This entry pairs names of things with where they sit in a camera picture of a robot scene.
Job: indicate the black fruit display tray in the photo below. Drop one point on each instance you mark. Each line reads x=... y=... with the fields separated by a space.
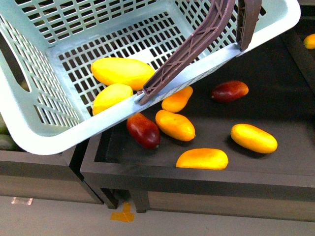
x=280 y=76

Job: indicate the brown basket handle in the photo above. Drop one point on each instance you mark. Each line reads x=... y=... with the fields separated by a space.
x=247 y=16
x=214 y=23

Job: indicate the dark red mango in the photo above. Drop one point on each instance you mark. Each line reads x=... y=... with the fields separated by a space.
x=229 y=91
x=143 y=131

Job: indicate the orange floor tape marker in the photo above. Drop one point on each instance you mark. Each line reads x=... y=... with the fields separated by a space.
x=125 y=215

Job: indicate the light blue plastic basket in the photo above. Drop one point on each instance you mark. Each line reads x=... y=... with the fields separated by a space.
x=70 y=69

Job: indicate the yellow mango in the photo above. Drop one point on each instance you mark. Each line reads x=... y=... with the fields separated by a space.
x=131 y=72

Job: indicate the orange mango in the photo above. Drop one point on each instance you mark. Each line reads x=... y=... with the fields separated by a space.
x=175 y=125
x=203 y=158
x=178 y=100
x=253 y=138

